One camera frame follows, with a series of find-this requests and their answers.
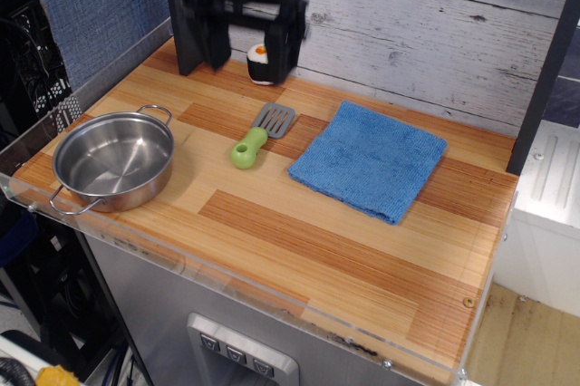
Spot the clear acrylic guard rail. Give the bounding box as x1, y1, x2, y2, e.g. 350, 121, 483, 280
1, 42, 517, 385

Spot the plush sushi roll toy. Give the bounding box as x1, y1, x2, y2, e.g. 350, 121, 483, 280
246, 43, 274, 85

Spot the grey toy kitchen cabinet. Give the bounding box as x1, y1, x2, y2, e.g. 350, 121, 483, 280
86, 236, 413, 385

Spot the steel pot with handles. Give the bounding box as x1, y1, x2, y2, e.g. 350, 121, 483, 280
49, 104, 175, 216

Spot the silver button panel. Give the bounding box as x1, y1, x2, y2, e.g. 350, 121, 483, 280
187, 313, 300, 385

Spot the dark grey post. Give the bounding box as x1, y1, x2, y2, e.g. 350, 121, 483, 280
506, 0, 579, 176
168, 0, 203, 76

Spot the white appliance on right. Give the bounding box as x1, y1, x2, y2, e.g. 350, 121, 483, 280
493, 121, 579, 316

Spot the blue cloth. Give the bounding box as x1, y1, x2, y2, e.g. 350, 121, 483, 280
288, 101, 447, 225

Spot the yellow black object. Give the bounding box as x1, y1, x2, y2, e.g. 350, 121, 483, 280
35, 365, 81, 386

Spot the black crate with cables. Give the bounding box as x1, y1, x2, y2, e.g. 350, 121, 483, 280
1, 0, 72, 148

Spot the green handled grey spatula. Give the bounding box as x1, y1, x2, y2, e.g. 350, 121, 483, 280
229, 102, 295, 169

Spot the dark grey right post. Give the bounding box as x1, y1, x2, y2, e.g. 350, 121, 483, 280
506, 0, 579, 176

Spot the dark grey left post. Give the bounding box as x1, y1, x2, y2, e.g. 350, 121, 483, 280
168, 0, 203, 76

